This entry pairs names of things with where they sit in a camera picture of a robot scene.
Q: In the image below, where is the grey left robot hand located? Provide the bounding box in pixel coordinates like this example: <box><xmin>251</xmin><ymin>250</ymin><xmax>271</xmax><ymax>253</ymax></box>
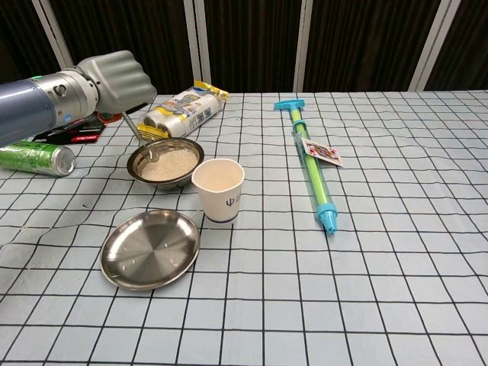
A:
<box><xmin>77</xmin><ymin>50</ymin><xmax>158</xmax><ymax>124</ymax></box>

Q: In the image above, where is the small metal spoon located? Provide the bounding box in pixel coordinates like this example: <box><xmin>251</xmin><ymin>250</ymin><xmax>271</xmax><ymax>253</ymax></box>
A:
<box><xmin>120</xmin><ymin>111</ymin><xmax>162</xmax><ymax>165</ymax></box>

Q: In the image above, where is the stainless steel bowl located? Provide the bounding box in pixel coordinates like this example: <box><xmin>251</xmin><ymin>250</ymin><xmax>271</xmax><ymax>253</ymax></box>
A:
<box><xmin>127</xmin><ymin>137</ymin><xmax>206</xmax><ymax>191</ymax></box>

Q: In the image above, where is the white paper cup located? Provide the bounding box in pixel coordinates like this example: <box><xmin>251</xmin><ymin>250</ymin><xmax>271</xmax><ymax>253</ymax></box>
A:
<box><xmin>191</xmin><ymin>158</ymin><xmax>246</xmax><ymax>225</ymax></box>

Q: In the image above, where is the stainless steel plate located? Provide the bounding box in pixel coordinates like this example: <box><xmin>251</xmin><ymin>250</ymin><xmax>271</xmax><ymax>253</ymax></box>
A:
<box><xmin>100</xmin><ymin>209</ymin><xmax>201</xmax><ymax>291</ymax></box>

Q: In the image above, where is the black red product booklet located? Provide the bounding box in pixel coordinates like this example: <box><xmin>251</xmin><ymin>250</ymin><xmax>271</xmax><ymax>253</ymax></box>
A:
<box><xmin>32</xmin><ymin>114</ymin><xmax>111</xmax><ymax>145</ymax></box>

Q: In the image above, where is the yellow white snack package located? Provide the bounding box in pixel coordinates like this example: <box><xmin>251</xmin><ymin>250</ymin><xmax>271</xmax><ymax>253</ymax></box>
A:
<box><xmin>136</xmin><ymin>79</ymin><xmax>230</xmax><ymax>142</ymax></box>

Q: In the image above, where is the green drink can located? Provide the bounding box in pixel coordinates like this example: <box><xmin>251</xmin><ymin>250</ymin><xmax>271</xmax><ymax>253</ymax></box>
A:
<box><xmin>0</xmin><ymin>140</ymin><xmax>77</xmax><ymax>178</ymax></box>

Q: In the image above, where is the dark pleated curtain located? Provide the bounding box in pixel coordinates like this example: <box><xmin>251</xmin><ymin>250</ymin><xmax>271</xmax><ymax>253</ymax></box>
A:
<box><xmin>0</xmin><ymin>0</ymin><xmax>488</xmax><ymax>98</ymax></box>

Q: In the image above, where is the playing card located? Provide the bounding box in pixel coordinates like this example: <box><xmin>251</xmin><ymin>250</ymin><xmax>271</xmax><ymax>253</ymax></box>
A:
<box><xmin>300</xmin><ymin>137</ymin><xmax>345</xmax><ymax>169</ymax></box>

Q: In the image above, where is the green blue water pump toy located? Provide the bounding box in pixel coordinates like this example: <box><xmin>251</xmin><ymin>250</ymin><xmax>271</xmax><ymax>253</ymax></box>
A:
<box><xmin>273</xmin><ymin>98</ymin><xmax>339</xmax><ymax>237</ymax></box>

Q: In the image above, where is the checkered light blue tablecloth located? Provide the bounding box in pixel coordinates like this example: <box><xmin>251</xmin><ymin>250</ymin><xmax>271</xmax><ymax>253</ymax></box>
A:
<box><xmin>0</xmin><ymin>90</ymin><xmax>488</xmax><ymax>366</ymax></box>

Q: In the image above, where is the white metal frame post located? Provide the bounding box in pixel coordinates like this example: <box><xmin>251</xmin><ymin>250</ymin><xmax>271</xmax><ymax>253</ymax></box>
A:
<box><xmin>409</xmin><ymin>0</ymin><xmax>462</xmax><ymax>92</ymax></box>
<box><xmin>182</xmin><ymin>0</ymin><xmax>213</xmax><ymax>95</ymax></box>
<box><xmin>30</xmin><ymin>0</ymin><xmax>75</xmax><ymax>72</ymax></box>
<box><xmin>293</xmin><ymin>0</ymin><xmax>324</xmax><ymax>92</ymax></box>

